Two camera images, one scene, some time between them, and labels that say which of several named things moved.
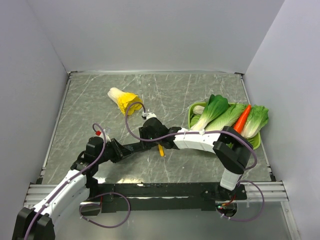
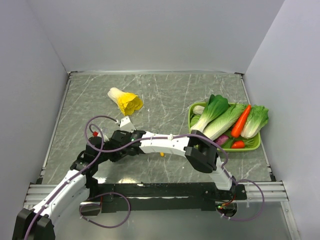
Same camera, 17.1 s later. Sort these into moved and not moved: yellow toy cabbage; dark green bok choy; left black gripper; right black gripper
Moved: right black gripper
Not moved: left black gripper; dark green bok choy; yellow toy cabbage
